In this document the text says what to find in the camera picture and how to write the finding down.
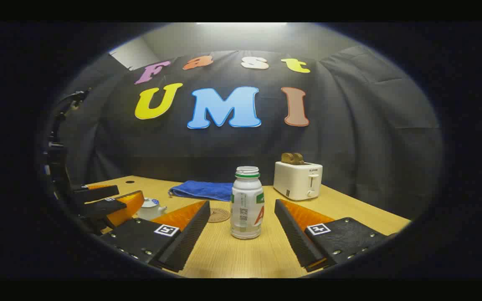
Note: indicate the white teacup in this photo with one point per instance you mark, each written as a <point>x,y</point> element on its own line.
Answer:
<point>149,213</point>

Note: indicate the white teacup lid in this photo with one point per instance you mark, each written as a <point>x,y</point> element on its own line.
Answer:
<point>149,203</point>

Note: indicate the brown bread slice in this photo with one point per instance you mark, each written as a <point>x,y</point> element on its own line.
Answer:
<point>287,158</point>
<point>298,159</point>

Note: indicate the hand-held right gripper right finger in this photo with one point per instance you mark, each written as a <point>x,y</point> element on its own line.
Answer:
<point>293,234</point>

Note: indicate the blue towel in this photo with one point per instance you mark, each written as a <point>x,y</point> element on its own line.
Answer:
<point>203,190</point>

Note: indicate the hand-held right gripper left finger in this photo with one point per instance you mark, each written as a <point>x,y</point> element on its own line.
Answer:
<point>191,238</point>

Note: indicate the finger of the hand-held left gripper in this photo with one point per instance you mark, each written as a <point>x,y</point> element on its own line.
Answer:
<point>98,193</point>
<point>103,207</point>

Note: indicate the white plastic water bottle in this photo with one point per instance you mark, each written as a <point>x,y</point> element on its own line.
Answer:
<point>245,205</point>

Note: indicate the black backdrop cloth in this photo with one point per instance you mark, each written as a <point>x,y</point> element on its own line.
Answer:
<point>224,146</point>

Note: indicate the round cork coaster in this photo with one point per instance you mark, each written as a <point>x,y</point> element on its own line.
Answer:
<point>218,215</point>

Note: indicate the white toaster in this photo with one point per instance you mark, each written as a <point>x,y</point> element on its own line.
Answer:
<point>295,179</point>

